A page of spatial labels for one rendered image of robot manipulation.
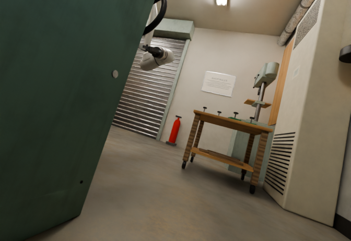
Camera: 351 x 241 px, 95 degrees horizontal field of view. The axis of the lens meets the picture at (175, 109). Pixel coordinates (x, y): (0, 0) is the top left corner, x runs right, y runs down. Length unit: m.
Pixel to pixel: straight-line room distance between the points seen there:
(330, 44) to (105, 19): 1.60
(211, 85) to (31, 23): 3.26
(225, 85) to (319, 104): 2.18
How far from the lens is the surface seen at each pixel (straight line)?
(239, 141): 2.33
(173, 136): 3.22
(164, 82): 3.66
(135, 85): 3.91
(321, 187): 1.51
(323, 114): 1.54
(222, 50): 3.82
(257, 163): 1.48
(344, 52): 1.56
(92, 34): 0.43
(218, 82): 3.49
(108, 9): 0.47
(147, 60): 1.34
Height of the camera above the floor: 0.30
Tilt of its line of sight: 7 degrees up
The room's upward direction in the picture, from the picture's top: 17 degrees clockwise
